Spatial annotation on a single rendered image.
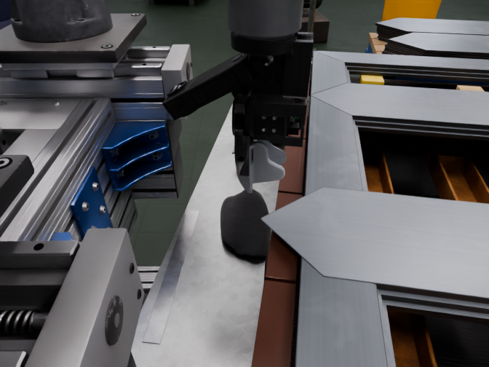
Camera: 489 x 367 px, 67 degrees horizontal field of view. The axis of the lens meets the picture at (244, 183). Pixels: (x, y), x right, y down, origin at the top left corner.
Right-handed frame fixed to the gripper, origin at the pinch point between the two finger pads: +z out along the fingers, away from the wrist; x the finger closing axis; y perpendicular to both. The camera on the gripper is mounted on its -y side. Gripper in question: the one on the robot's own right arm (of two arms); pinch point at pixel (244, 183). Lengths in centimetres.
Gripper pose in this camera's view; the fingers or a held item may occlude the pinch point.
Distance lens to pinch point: 50.6
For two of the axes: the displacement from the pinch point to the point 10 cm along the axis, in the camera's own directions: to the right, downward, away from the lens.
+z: 0.0, 7.9, 6.1
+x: 1.5, -6.0, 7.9
